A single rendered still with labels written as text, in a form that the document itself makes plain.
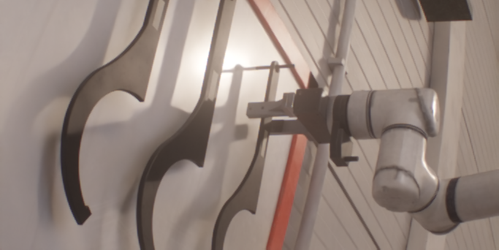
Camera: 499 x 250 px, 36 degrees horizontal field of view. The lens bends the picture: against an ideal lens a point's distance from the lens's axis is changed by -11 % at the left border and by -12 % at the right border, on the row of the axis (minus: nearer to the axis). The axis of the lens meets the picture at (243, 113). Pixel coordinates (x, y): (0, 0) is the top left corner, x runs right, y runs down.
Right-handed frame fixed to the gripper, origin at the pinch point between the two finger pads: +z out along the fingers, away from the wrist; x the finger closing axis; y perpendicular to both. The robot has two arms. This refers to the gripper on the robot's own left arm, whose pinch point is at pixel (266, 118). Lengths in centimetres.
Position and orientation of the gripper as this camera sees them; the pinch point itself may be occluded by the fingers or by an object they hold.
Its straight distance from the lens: 155.7
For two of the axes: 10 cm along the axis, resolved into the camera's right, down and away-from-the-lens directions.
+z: -8.9, 0.4, 4.5
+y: 1.7, -9.0, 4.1
